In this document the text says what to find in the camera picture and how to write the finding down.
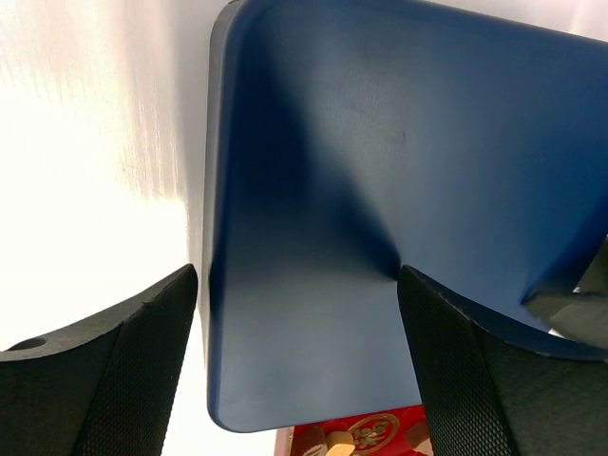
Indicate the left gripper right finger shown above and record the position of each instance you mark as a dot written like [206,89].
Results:
[491,385]

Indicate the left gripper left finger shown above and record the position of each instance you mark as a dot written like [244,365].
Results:
[104,385]

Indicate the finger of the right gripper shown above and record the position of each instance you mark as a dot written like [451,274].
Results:
[570,297]

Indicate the red lacquer tray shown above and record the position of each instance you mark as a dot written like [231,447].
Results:
[377,433]

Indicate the dark blue box lid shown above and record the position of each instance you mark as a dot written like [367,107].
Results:
[347,139]

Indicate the brown rectangular chocolate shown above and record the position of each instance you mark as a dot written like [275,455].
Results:
[418,438]

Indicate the tan square chocolate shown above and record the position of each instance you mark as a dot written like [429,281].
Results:
[340,443]

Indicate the dark brown oval chocolate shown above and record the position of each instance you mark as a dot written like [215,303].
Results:
[312,442]

